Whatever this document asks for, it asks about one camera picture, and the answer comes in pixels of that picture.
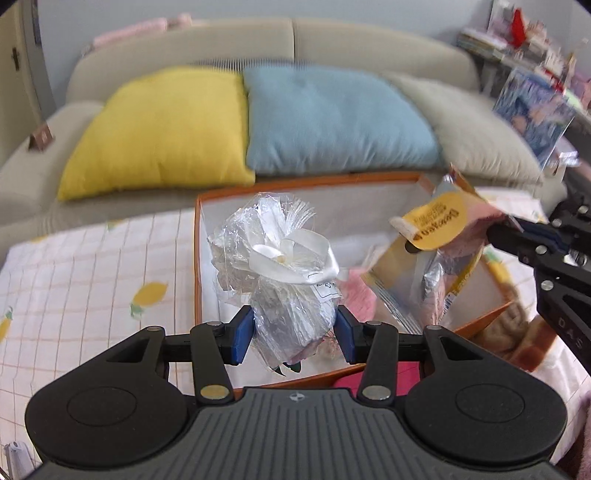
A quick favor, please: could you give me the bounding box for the pink plush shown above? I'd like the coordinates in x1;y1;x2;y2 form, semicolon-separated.
92;14;194;47

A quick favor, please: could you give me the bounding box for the shiny plastic bag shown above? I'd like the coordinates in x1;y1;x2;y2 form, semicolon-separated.
545;150;581;180

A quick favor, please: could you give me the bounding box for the lemon print checked blanket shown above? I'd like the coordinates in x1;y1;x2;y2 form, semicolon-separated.
0;185;591;480

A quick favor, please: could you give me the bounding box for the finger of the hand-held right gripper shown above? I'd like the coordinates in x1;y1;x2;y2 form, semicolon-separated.
549;191;591;252
488;223;591;370

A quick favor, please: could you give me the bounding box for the striped cloth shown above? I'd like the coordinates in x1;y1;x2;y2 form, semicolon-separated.
198;58;296;75

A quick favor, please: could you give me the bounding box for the beige sofa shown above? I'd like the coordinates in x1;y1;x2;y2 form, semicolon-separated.
0;17;570;243

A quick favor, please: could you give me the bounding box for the small brown box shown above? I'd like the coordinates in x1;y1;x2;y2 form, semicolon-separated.
28;124;55;151

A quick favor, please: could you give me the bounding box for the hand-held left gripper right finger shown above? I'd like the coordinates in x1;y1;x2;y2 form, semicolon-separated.
336;305;490;400

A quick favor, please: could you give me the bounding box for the orange storage box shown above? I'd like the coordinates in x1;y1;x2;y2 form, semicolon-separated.
193;172;514;393

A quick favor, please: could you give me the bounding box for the stack of books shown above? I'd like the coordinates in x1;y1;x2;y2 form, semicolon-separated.
457;28;509;62

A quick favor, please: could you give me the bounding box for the light blue pillow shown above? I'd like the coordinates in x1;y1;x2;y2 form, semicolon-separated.
242;65;441;175

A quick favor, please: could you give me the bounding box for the beige pillow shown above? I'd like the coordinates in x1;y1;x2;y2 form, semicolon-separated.
392;74;544;185

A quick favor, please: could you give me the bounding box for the red ornament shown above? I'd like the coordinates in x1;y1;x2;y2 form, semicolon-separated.
510;9;530;48

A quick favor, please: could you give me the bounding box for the salmon knit cloth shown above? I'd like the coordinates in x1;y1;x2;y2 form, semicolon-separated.
339;270;378;320

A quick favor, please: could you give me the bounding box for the printed blue bag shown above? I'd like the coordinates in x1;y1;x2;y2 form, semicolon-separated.
492;69;578;171

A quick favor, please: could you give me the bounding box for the yellow pillow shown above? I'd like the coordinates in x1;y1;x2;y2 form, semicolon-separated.
56;66;256;202

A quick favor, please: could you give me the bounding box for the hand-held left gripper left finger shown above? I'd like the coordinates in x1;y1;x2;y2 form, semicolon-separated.
104;305;256;401

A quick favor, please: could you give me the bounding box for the brown fluffy plush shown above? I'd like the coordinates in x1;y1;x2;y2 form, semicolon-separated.
471;300;560;372

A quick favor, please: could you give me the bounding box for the cream door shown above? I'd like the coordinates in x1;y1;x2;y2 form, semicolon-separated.
0;16;49;155

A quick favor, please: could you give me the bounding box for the white plastic object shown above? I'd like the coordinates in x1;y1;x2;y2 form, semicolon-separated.
4;440;34;480

